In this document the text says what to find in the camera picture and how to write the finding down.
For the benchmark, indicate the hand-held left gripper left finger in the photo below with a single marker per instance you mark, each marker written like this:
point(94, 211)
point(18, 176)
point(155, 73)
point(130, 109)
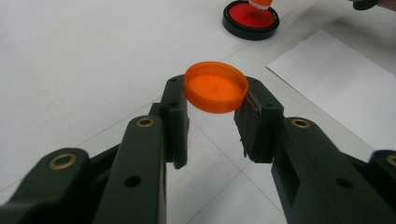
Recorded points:
point(140, 174)

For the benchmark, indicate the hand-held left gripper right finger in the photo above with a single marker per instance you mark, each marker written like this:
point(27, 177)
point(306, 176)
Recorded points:
point(305, 174)

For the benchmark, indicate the orange stamp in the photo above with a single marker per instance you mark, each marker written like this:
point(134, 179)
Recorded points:
point(261, 3)

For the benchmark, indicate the orange round cap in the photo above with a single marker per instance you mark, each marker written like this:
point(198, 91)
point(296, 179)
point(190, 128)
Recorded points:
point(214, 90)

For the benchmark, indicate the white paper sheet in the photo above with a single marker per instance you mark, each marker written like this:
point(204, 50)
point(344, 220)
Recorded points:
point(345, 87)

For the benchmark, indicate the round red ink pad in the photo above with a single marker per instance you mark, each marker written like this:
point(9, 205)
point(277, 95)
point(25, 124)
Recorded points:
point(246, 23)

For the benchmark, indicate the white table mat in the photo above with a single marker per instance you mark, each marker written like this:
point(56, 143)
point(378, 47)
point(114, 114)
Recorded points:
point(77, 62)

